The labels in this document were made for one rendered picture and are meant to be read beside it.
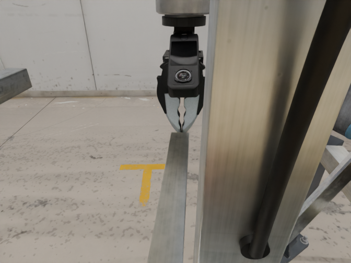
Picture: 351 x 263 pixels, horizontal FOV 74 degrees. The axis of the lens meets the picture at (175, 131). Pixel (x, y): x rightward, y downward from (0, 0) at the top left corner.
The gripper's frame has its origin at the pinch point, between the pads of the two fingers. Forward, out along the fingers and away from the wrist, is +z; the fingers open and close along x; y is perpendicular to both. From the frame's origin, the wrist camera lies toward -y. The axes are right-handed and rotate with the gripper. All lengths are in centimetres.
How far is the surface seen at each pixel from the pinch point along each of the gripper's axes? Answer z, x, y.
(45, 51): 30, 163, 215
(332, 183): -10.5, -12.6, -25.6
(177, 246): -3.3, -1.1, -26.7
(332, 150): -1.7, -24.3, -7.5
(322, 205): -8.7, -12.2, -26.0
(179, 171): -3.3, -0.6, -16.5
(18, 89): -11.0, 23.4, -9.2
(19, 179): 83, 111, 70
